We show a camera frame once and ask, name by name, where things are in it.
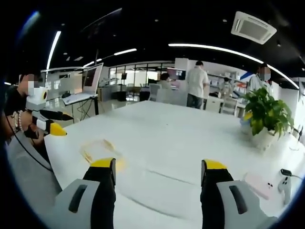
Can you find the grey office chair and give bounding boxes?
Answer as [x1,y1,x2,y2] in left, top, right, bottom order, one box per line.
[148,83,163,101]

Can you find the white chair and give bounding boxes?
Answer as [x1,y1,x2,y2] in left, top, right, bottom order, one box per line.
[221,97,239,117]

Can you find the green potted plant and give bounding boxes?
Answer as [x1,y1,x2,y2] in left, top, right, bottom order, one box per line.
[242,87,295,150]

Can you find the desktop monitor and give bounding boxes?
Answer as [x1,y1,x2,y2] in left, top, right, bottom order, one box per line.
[166,67,187,81]

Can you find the large white framed screen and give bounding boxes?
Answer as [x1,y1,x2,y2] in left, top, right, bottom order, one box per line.
[81,62,104,95]

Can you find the clear plastic bag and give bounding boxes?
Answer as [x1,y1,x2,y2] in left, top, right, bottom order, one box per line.
[80,139,115,164]

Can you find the white side desk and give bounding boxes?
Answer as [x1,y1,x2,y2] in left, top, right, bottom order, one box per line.
[61,93,99,120]

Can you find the beaded bracelets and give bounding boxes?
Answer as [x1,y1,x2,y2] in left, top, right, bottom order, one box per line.
[11,110,25,132]

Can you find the blue and yellow small pot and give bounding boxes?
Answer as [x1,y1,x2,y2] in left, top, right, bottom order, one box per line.
[239,112,254,133]

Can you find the person's left hand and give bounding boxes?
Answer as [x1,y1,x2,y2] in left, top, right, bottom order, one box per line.
[21,110,36,135]

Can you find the short ceiling light strip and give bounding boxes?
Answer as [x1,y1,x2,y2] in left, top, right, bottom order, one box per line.
[113,48,138,56]

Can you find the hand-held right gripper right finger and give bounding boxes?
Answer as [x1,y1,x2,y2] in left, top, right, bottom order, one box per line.
[200,158,279,229]

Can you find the pink phone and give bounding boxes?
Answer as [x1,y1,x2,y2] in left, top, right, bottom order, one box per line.
[242,172,273,200]

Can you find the long ceiling light strip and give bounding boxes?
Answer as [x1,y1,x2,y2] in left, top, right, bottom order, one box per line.
[168,43,264,64]

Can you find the black charger plug with cable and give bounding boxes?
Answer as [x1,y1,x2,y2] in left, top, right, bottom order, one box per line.
[280,168,305,180]

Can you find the white ceiling air conditioner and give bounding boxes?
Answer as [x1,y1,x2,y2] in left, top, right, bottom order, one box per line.
[230,10,278,45]

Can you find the person's black shirt torso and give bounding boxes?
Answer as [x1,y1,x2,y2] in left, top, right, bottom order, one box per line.
[3,73,31,115]

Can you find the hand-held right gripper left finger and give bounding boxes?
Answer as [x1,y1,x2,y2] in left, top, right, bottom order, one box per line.
[51,157,117,229]

